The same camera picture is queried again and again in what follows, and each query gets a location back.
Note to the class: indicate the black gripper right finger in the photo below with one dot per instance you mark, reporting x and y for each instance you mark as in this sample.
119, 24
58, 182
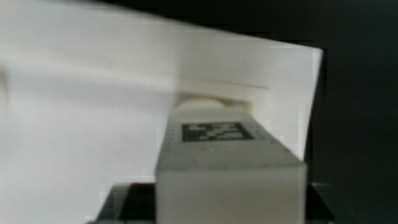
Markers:
318, 213

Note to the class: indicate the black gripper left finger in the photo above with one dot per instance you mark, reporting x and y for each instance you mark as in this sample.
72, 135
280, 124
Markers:
129, 205

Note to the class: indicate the white table leg with tag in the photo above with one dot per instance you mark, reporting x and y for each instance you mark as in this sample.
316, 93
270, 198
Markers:
229, 175

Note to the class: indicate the white square table top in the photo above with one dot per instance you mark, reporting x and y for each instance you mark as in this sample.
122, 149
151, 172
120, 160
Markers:
99, 68

